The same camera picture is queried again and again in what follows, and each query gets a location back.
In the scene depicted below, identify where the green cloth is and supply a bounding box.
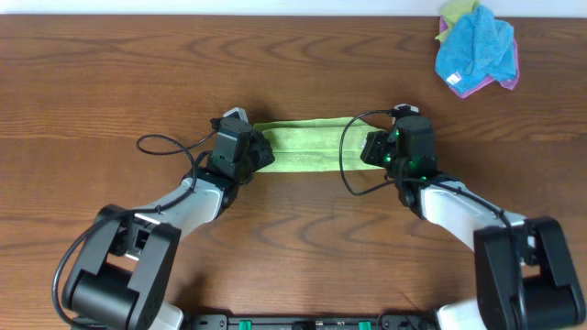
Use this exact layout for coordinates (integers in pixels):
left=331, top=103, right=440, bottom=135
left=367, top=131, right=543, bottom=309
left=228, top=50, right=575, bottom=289
left=253, top=117, right=379, bottom=173

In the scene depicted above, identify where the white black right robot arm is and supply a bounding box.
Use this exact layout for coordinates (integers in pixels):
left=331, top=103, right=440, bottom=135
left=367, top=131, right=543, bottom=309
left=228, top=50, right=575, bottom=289
left=360, top=113, right=586, bottom=329

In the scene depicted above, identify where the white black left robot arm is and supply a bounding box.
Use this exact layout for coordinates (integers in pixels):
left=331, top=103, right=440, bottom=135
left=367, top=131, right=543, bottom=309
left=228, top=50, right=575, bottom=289
left=51, top=108, right=275, bottom=330

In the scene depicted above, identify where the pink cloth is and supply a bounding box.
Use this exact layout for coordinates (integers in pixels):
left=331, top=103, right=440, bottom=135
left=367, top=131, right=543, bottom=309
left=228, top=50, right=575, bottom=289
left=437, top=16, right=521, bottom=100

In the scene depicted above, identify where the blue cloth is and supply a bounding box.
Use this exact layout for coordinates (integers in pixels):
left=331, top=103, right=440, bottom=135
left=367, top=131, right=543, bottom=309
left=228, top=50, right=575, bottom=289
left=434, top=4, right=517, bottom=95

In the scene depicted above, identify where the yellow-green cloth in pile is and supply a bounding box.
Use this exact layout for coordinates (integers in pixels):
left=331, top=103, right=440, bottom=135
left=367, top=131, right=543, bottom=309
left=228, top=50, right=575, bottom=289
left=436, top=0, right=481, bottom=42

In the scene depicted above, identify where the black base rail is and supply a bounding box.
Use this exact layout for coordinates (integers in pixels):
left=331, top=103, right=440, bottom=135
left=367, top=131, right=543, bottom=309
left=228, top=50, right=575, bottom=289
left=187, top=313, right=440, bottom=330

